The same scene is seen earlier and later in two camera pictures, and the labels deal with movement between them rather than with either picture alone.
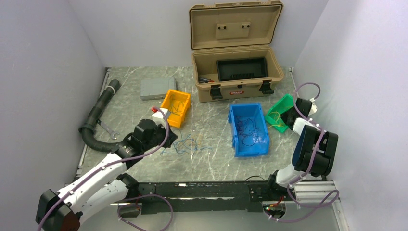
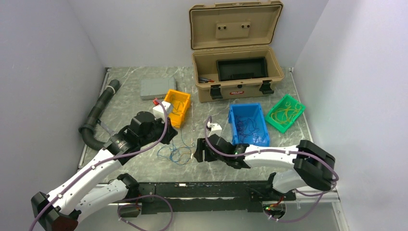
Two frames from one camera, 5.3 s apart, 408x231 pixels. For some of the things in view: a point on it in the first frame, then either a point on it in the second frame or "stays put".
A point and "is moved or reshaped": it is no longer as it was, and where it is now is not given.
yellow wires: (277, 125) is moved or reshaped
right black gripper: (287, 115) → (203, 150)
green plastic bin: (273, 117) stays put
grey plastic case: (156, 88) stays put
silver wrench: (111, 132) stays put
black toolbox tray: (241, 68) stays put
